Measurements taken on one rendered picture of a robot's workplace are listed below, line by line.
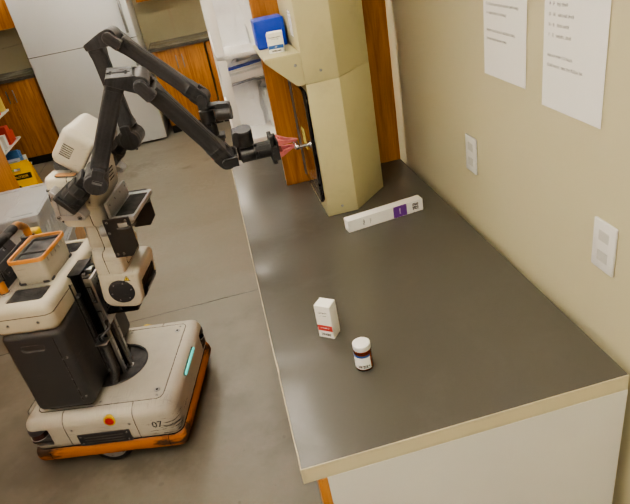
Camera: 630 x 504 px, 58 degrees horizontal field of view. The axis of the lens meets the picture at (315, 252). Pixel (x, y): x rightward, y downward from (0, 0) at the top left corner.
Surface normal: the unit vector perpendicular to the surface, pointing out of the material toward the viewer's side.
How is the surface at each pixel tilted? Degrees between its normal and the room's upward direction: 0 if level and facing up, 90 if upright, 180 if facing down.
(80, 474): 0
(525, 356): 0
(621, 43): 90
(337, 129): 90
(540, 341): 0
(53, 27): 90
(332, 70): 90
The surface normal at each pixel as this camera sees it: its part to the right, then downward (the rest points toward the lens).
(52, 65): 0.20, 0.46
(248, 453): -0.17, -0.86
